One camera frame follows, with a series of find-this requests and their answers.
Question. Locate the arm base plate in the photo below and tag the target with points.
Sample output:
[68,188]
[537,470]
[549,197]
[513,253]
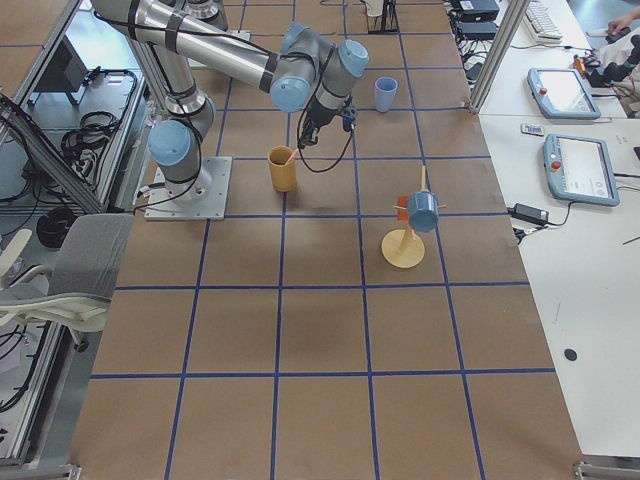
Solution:
[207,199]

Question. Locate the black computer box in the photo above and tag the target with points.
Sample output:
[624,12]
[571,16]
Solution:
[474,19]

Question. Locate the black wire mug rack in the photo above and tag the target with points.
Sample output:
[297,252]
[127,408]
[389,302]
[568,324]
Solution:
[381,16]

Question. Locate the small label card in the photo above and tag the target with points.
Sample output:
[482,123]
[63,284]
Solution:
[532,130]

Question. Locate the light blue plastic cup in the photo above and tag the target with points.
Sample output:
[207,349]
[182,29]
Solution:
[385,93]

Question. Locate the black monitor on floor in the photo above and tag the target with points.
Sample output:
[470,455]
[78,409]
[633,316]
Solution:
[65,73]

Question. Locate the wooden cup tree stand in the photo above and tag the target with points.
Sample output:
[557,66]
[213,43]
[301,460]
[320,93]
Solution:
[404,248]

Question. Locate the near teach pendant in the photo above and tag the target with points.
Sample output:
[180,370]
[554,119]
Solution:
[579,169]

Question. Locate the black round cap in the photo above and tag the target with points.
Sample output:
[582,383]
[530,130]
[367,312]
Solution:
[570,354]

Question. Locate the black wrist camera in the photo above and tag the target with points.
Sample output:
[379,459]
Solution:
[348,115]

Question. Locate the aluminium frame post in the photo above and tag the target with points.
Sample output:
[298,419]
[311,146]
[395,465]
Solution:
[512,17]

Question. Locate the far teach pendant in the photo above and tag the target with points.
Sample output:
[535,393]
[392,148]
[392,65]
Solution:
[561,94]

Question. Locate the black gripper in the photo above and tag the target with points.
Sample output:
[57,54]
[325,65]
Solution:
[316,116]

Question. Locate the black power adapter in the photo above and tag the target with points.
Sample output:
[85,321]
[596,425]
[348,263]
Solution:
[529,214]

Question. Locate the teach pendant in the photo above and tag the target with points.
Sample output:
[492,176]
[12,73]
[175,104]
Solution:
[561,94]
[579,169]

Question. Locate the dark blue hanging cup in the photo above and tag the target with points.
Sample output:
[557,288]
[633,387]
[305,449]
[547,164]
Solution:
[423,211]

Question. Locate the pink chopstick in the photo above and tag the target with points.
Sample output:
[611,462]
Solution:
[292,156]

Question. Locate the white keyboard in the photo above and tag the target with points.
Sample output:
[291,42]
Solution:
[540,25]

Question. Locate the grey office chair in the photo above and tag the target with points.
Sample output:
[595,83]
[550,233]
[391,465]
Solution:
[76,292]

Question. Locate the person's hand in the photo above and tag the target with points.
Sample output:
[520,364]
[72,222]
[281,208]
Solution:
[618,24]

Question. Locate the bamboo chopstick holder cup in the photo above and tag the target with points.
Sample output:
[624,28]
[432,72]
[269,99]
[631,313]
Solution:
[283,177]

